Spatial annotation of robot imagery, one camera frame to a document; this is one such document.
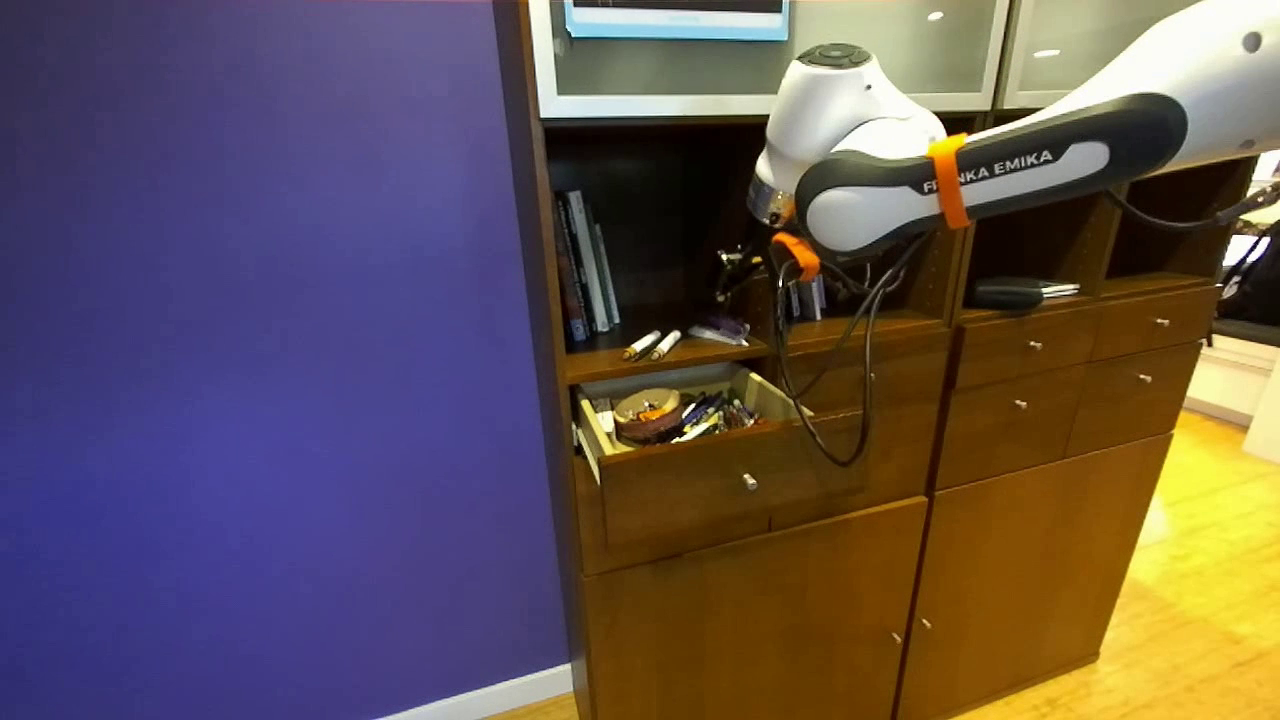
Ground wooden cabinet door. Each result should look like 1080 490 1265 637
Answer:
898 432 1176 720
581 498 932 720

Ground dark upright book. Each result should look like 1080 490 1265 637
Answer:
551 194 592 354

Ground frosted glass cabinet door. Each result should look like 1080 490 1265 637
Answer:
998 0 1204 114
526 0 1017 124

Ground orange strap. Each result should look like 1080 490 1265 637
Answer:
926 134 975 237
770 230 828 285

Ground wooden drawer with cream interior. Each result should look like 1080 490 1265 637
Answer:
570 360 877 575

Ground white baseboard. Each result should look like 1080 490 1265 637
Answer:
381 662 581 720

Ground thin grey upright book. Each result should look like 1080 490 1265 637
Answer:
592 221 630 332

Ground blue framed picture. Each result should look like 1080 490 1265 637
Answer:
560 0 794 47

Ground dark bag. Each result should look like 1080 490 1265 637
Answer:
1217 185 1280 335

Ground black flat case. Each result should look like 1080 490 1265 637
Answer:
969 271 1051 316

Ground items inside drawer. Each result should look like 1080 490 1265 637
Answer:
608 383 689 449

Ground silver pen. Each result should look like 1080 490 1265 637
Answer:
667 412 734 449

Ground closed wooden drawer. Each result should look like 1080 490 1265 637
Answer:
952 310 1101 395
771 328 955 415
1089 285 1220 363
937 369 1089 491
1067 335 1204 461

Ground black cable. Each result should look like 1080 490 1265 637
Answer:
771 185 1280 473

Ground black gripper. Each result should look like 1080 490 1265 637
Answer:
712 231 794 328

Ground brown wooden shelf cabinet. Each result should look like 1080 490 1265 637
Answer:
511 0 999 720
898 0 1280 720

